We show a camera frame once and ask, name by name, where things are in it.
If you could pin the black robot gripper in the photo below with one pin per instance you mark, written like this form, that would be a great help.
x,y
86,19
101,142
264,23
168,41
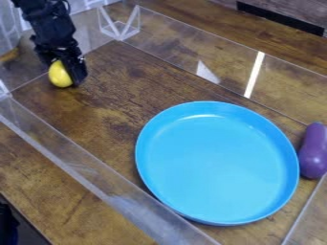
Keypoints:
x,y
54,28

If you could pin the yellow lemon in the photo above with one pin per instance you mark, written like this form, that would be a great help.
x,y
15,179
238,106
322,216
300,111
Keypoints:
x,y
58,75

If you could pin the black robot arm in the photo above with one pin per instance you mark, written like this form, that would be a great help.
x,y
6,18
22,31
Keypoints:
x,y
49,17

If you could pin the blue round tray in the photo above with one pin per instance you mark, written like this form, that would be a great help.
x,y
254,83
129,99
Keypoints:
x,y
217,162

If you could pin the black baseboard strip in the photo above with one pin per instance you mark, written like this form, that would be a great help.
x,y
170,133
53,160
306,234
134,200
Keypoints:
x,y
280,18

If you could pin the dark object at table edge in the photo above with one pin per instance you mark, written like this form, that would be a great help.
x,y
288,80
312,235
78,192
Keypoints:
x,y
9,226

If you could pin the purple toy eggplant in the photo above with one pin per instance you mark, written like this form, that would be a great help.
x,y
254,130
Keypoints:
x,y
313,153

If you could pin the clear acrylic enclosure wall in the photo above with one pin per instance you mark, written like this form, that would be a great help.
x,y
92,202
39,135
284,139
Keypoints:
x,y
157,53

